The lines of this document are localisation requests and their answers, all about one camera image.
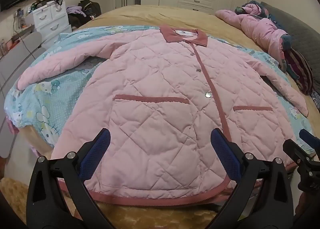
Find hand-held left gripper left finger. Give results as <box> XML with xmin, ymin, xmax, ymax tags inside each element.
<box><xmin>26</xmin><ymin>128</ymin><xmax>111</xmax><ymax>229</ymax></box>

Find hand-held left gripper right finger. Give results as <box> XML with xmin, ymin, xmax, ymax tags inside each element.
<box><xmin>210</xmin><ymin>128</ymin><xmax>294</xmax><ymax>229</ymax></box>

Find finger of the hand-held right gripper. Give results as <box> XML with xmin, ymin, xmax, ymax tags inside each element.
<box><xmin>282</xmin><ymin>139</ymin><xmax>320</xmax><ymax>192</ymax></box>
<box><xmin>299</xmin><ymin>128</ymin><xmax>320</xmax><ymax>155</ymax></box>

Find pink quilted jacket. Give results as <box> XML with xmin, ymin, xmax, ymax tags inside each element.
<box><xmin>17</xmin><ymin>25</ymin><xmax>309</xmax><ymax>206</ymax></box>

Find purple clothes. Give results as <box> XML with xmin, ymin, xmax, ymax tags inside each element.
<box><xmin>66</xmin><ymin>6</ymin><xmax>87</xmax><ymax>16</ymax></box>

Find dark striped pillow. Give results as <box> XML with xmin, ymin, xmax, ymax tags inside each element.
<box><xmin>284</xmin><ymin>49</ymin><xmax>314</xmax><ymax>95</ymax></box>

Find blue cartoon printed blanket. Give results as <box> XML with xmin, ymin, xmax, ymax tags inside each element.
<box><xmin>4</xmin><ymin>26</ymin><xmax>310</xmax><ymax>159</ymax></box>

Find grey headboard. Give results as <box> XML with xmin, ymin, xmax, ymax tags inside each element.
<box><xmin>261</xmin><ymin>2</ymin><xmax>320</xmax><ymax>89</ymax></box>

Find pink comforter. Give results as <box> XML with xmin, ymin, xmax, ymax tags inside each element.
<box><xmin>215</xmin><ymin>1</ymin><xmax>292</xmax><ymax>73</ymax></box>

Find white drawer cabinet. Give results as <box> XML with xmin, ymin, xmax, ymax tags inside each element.
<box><xmin>25</xmin><ymin>0</ymin><xmax>73</xmax><ymax>49</ymax></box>

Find bed with tan cover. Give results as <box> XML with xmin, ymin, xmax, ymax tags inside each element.
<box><xmin>0</xmin><ymin>4</ymin><xmax>320</xmax><ymax>229</ymax></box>

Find black bag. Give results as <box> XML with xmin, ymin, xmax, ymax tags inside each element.
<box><xmin>78</xmin><ymin>0</ymin><xmax>102</xmax><ymax>18</ymax></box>

